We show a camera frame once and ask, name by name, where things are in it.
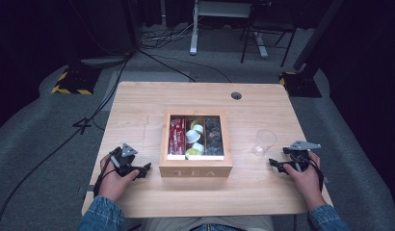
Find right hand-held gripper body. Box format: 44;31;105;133
288;140;322;171

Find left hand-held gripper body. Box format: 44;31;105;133
109;142;142;177

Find wooden tea box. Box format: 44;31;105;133
158;109;234;178

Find person's right hand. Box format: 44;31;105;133
283;150;327;211

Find person's left hand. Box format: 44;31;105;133
98;153;141;202

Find clear plastic cup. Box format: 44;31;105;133
252;128;278;157

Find stack of red tea packets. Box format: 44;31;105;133
168;116;187;156

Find person's lap beige trousers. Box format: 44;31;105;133
141;215;276;231

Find yellow-black striped stand base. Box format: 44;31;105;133
278;70;323;98
50;65;102;96

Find black slanted stand pole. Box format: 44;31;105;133
293;0;345;72

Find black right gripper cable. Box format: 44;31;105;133
309;156;326;193

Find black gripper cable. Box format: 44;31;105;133
92;156;119;198
309;156;326;193

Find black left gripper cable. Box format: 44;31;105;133
92;156;119;198

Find long black floor cable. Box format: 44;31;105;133
0;56;131;230

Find thin black floor cable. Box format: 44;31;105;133
137;48;232;84

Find black metal chair frame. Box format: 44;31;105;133
240;0;298;68

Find bundle of floor cables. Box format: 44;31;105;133
140;22;195;50

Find white desk frame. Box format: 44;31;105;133
189;0;270;59

